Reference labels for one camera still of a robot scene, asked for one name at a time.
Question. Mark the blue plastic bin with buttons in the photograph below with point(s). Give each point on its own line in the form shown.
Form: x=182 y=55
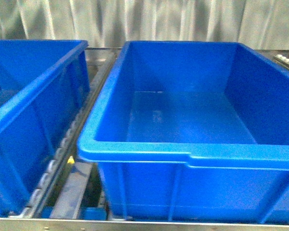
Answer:
x=43 y=85

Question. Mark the empty blue plastic bin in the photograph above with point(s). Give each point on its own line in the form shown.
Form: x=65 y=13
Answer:
x=192 y=131

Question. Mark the white roller conveyor track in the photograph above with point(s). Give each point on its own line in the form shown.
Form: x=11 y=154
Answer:
x=66 y=155

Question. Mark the metal centre guide rail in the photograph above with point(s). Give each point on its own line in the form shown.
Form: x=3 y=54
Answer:
x=68 y=204

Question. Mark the metal front rack rail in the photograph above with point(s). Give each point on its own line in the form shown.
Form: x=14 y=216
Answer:
x=39 y=224

